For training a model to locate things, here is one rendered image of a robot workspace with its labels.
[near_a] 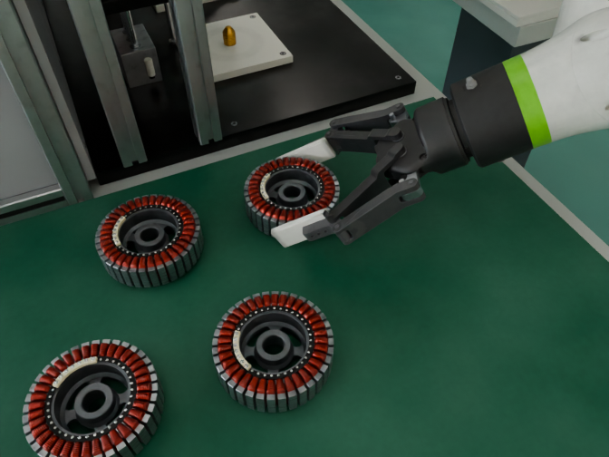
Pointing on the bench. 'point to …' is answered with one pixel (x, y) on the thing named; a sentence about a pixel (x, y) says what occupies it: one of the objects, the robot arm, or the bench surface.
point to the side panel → (32, 133)
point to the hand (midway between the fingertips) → (293, 195)
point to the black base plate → (265, 100)
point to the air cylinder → (130, 62)
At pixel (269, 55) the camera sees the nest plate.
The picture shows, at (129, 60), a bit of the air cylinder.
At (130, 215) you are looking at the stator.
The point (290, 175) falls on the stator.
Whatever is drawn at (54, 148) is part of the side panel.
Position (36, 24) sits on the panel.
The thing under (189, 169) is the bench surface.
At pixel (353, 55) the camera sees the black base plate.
